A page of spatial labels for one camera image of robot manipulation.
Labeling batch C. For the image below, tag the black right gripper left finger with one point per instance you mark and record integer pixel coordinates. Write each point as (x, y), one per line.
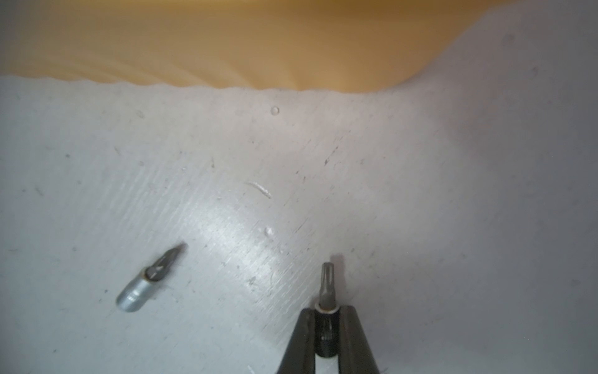
(299, 357)

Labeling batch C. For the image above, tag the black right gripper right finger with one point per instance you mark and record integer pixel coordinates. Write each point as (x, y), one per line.
(354, 355)

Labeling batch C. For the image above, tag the silver socket bit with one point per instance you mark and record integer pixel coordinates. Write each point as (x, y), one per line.
(327, 314)
(146, 283)

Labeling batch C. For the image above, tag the yellow plastic storage box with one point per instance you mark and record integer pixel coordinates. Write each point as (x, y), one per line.
(346, 46)

